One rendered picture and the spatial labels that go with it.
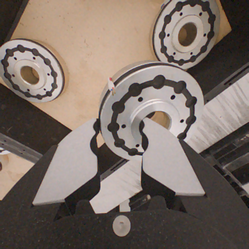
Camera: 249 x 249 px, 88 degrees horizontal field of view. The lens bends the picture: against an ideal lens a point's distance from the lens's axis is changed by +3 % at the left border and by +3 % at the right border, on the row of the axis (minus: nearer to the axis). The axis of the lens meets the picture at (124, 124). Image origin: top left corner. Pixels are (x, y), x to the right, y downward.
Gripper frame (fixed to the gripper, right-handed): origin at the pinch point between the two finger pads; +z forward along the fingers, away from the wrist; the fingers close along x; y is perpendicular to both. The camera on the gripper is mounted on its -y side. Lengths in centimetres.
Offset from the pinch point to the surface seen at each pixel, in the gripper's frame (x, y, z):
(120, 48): 0.7, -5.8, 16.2
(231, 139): 71, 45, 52
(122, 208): -1, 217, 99
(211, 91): 12.9, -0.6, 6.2
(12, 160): -29.8, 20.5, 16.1
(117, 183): -2, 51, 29
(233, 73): 15.2, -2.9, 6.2
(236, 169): 85, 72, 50
